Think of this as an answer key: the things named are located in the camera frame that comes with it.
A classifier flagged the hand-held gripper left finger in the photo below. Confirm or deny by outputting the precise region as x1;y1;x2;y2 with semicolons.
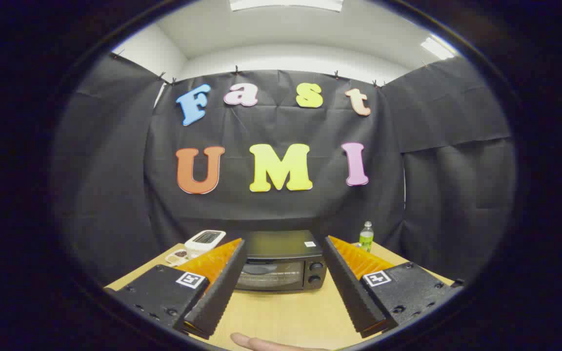
104;237;249;340

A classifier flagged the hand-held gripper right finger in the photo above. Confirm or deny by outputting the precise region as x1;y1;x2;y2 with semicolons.
322;235;465;339

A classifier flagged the black toaster oven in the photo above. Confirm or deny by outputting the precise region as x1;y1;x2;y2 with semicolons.
235;230;328;293

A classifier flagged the green label drink bottle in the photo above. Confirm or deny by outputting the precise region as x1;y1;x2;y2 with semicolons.
359;221;375;253

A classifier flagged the narrow ceiling light panel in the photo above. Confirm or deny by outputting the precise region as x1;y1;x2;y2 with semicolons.
420;36;458;60

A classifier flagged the wide ceiling light panel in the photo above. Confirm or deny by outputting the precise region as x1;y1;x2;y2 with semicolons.
229;0;344;13

